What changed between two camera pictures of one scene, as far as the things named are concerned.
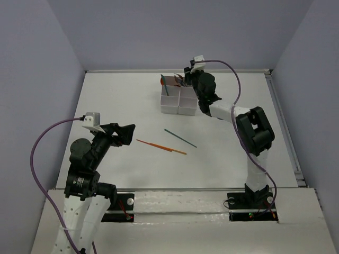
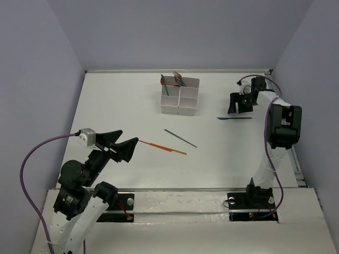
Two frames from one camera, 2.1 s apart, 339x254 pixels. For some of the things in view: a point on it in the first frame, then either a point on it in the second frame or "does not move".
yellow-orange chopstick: [169, 148] does not move
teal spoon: [164, 85] does not move
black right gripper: [188, 75] -> [235, 97]
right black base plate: [252, 206] does not move
